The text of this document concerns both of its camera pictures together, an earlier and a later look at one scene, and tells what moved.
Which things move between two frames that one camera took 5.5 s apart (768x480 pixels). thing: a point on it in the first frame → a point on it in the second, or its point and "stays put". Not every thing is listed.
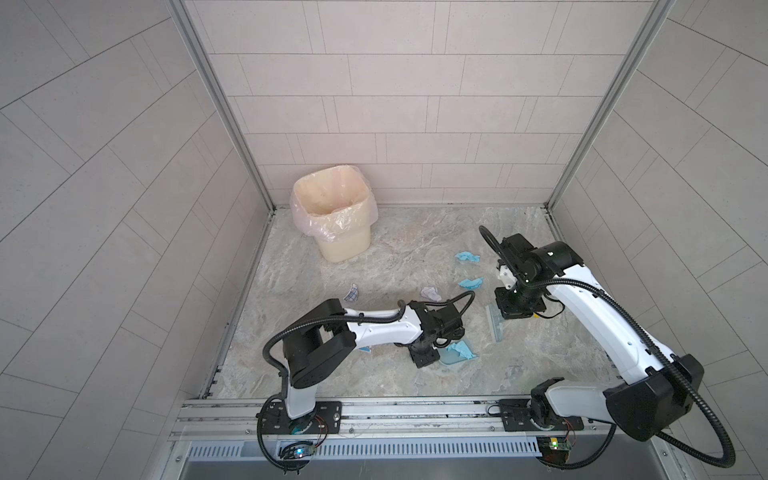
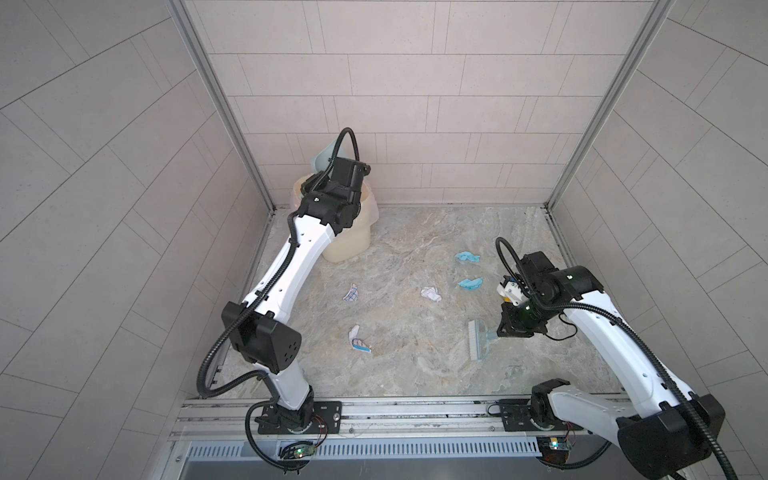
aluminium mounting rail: x=380 y=421 stays put
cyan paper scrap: x=471 y=284 stays put
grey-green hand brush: x=497 y=321 → x=479 y=339
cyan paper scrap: x=465 y=255 stays put
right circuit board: x=554 y=449 stays put
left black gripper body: x=425 y=356 → x=311 y=190
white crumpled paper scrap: x=430 y=293 stays put
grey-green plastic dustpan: x=456 y=352 → x=323 y=158
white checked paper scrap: x=353 y=294 stays put
